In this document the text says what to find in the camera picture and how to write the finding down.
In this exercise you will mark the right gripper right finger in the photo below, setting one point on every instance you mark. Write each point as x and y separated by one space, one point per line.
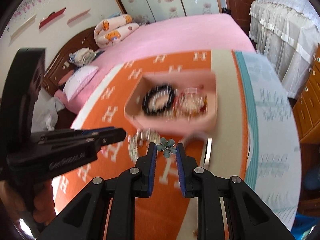
197 182

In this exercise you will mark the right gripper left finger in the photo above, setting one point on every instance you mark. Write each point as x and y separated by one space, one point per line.
136 182

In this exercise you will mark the blue flower brooch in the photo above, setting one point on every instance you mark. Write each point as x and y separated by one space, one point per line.
166 147

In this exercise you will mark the pink jewelry tray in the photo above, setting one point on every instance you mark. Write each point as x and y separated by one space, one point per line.
177 103

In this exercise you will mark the left hand orange glove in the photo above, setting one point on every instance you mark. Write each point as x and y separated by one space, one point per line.
13 204

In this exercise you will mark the orange H pattern blanket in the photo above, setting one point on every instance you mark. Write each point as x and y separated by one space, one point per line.
117 101

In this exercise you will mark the white tree pattern tablecloth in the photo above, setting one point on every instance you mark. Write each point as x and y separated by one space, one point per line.
274 163

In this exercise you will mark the white pillow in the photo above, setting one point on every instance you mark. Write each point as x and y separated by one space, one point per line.
78 80

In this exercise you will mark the dark wooden headboard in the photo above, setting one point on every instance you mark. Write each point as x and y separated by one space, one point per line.
61 65

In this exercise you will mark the blue plastic stool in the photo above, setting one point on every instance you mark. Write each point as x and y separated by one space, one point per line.
303 224

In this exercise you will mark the folded clothes pile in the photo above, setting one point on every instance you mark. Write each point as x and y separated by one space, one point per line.
82 57

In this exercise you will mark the wooden desk with drawers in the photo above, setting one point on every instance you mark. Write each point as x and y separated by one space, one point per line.
307 108

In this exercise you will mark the pink bed sheet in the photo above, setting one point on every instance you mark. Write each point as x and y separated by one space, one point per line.
199 32

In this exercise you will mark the bear print rolled quilt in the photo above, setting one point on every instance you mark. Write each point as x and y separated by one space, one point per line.
113 30

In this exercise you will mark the white lace furniture cover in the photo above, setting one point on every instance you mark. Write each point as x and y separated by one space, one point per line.
287 33

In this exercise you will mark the white wall shelf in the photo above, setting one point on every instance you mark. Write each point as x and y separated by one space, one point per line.
22 28

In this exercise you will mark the pink wall shelf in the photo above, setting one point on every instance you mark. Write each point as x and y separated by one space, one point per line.
77 16

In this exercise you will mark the red wall shelf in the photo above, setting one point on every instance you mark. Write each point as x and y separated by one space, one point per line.
51 17

